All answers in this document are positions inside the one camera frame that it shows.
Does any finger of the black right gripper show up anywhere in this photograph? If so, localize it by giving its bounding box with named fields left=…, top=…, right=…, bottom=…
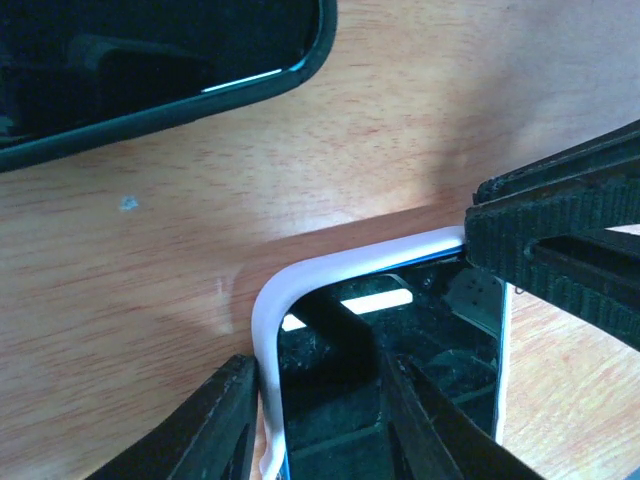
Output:
left=464, top=122, right=639, bottom=346

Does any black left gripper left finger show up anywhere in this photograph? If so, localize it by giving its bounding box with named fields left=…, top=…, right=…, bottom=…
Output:
left=89, top=355, right=258, bottom=480

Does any dark smartphone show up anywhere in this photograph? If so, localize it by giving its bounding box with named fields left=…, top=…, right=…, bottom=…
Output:
left=278, top=254, right=509, bottom=479
left=1, top=1, right=338, bottom=172

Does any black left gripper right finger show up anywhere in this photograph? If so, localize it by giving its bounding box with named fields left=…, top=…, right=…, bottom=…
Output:
left=379, top=352, right=541, bottom=479

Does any white phone case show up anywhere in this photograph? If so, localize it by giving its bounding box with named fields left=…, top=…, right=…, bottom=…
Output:
left=251, top=226, right=510, bottom=479

